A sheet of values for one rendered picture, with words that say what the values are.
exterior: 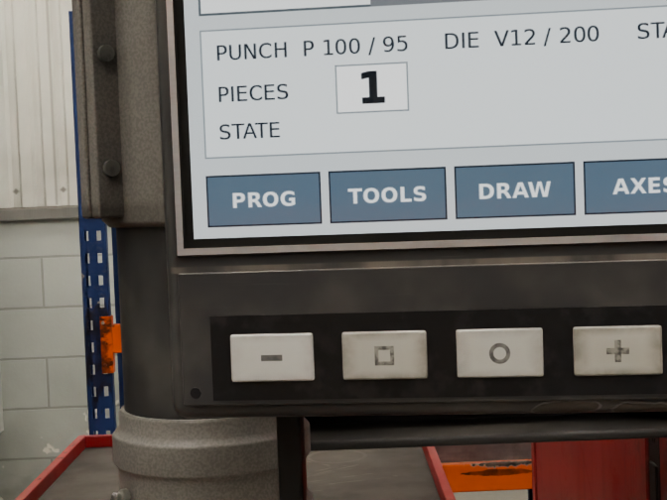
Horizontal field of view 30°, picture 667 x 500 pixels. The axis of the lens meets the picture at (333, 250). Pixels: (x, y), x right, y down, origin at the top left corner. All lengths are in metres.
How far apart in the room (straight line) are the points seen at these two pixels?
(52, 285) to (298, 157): 4.92
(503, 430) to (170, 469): 0.37
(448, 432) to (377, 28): 0.50
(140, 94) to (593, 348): 0.28
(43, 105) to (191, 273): 4.89
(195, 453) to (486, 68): 0.27
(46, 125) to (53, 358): 1.00
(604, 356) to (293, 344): 0.13
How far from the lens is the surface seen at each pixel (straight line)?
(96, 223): 2.82
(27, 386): 5.53
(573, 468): 1.53
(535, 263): 0.54
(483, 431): 0.99
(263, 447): 0.69
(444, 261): 0.54
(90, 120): 0.69
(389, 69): 0.55
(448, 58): 0.55
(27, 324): 5.49
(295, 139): 0.55
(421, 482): 1.53
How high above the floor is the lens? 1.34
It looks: 3 degrees down
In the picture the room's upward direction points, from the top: 2 degrees counter-clockwise
